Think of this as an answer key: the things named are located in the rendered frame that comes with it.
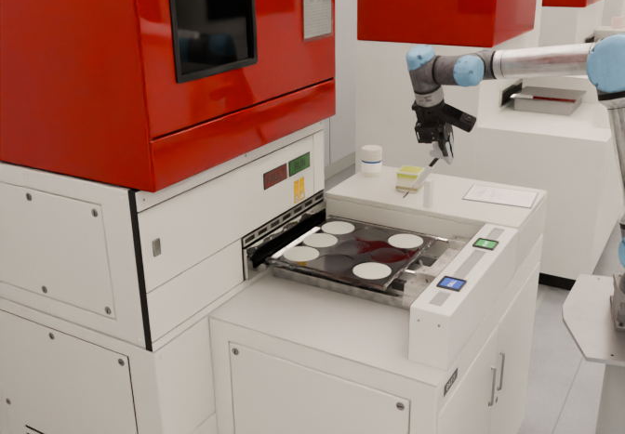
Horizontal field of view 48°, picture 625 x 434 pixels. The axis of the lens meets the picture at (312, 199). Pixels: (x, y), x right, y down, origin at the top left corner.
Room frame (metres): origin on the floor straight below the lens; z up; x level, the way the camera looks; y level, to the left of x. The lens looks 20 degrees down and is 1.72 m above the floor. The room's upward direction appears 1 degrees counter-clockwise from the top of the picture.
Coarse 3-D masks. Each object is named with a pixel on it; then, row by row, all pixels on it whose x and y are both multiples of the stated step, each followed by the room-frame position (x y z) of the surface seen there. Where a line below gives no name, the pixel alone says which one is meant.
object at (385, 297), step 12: (276, 276) 1.79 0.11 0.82; (288, 276) 1.77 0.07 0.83; (300, 276) 1.75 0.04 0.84; (312, 276) 1.73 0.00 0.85; (324, 288) 1.71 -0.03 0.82; (336, 288) 1.69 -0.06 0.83; (348, 288) 1.67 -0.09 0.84; (360, 288) 1.66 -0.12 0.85; (372, 300) 1.64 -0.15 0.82; (384, 300) 1.62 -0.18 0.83; (396, 300) 1.60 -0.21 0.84
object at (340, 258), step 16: (320, 224) 1.99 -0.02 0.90; (352, 224) 1.98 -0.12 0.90; (352, 240) 1.86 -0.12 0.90; (368, 240) 1.86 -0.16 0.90; (384, 240) 1.86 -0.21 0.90; (272, 256) 1.76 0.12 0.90; (320, 256) 1.75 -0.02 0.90; (336, 256) 1.75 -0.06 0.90; (352, 256) 1.75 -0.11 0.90; (368, 256) 1.74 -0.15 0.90; (384, 256) 1.75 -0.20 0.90; (400, 256) 1.74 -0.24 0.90; (336, 272) 1.65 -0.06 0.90; (352, 272) 1.65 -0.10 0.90
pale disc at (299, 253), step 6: (300, 246) 1.82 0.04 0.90; (306, 246) 1.82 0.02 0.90; (288, 252) 1.79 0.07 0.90; (294, 252) 1.79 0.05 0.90; (300, 252) 1.78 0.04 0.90; (306, 252) 1.78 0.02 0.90; (312, 252) 1.78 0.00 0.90; (318, 252) 1.78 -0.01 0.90; (288, 258) 1.74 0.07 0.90; (294, 258) 1.74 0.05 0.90; (300, 258) 1.74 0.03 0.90; (306, 258) 1.74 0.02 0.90; (312, 258) 1.74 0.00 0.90
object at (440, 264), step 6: (450, 252) 1.81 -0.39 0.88; (456, 252) 1.81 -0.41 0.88; (438, 258) 1.77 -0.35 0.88; (444, 258) 1.77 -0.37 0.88; (450, 258) 1.77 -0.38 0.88; (438, 264) 1.73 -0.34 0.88; (444, 264) 1.73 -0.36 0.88; (438, 270) 1.69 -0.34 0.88; (408, 300) 1.55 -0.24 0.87; (414, 300) 1.54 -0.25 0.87; (408, 306) 1.55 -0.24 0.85
